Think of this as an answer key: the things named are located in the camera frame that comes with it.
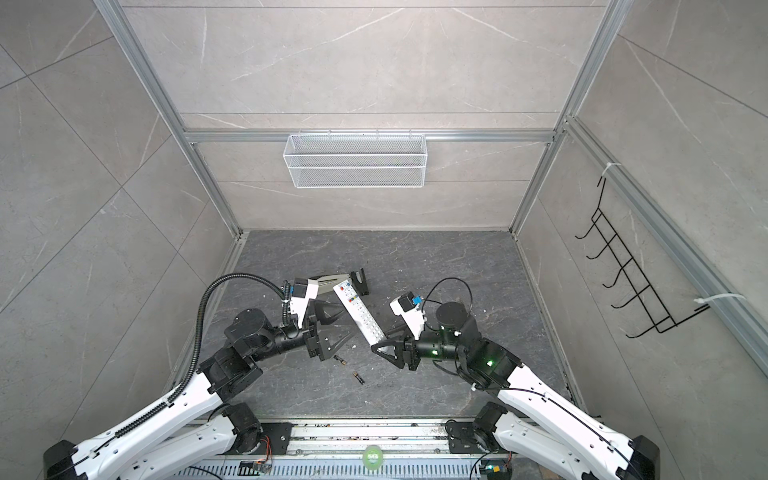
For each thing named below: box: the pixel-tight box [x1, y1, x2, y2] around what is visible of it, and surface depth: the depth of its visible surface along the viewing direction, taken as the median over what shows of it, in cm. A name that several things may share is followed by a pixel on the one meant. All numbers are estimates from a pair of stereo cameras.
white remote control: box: [333, 279, 386, 346], surface depth 65 cm
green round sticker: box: [362, 445, 383, 470], surface depth 73 cm
